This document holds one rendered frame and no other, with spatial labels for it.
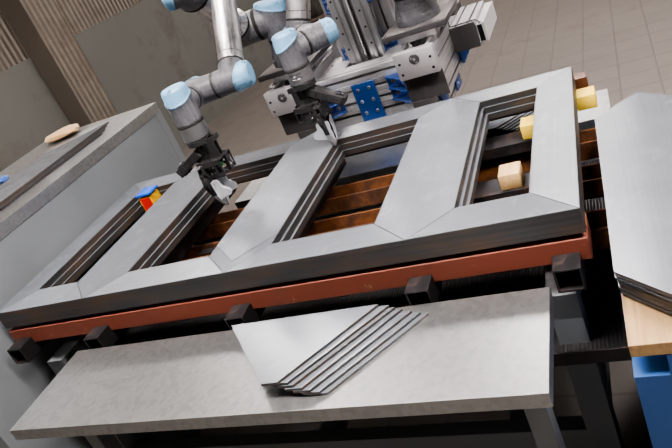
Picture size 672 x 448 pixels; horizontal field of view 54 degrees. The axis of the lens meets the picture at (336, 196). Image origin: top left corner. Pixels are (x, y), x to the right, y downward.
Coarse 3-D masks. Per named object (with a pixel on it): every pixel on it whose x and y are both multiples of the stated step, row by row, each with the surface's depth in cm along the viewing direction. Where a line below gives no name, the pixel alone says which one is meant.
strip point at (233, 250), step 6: (270, 234) 158; (240, 240) 162; (246, 240) 161; (252, 240) 159; (258, 240) 158; (264, 240) 157; (222, 246) 163; (228, 246) 162; (234, 246) 160; (240, 246) 159; (246, 246) 158; (252, 246) 156; (228, 252) 159; (234, 252) 157; (240, 252) 156; (246, 252) 155; (234, 258) 154
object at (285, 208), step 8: (296, 200) 170; (256, 208) 176; (264, 208) 174; (272, 208) 172; (280, 208) 170; (288, 208) 168; (240, 216) 176; (248, 216) 173; (256, 216) 171; (264, 216) 169; (272, 216) 167; (280, 216) 165; (232, 224) 173; (240, 224) 171
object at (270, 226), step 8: (288, 216) 164; (248, 224) 169; (256, 224) 167; (264, 224) 165; (272, 224) 163; (280, 224) 161; (232, 232) 168; (240, 232) 166; (248, 232) 164; (256, 232) 162; (264, 232) 161; (272, 232) 159; (224, 240) 166; (232, 240) 164
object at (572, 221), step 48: (528, 96) 176; (576, 96) 172; (384, 144) 194; (480, 144) 166; (576, 144) 140; (96, 240) 209; (432, 240) 130; (480, 240) 127; (528, 240) 124; (144, 288) 160; (192, 288) 156; (240, 288) 151
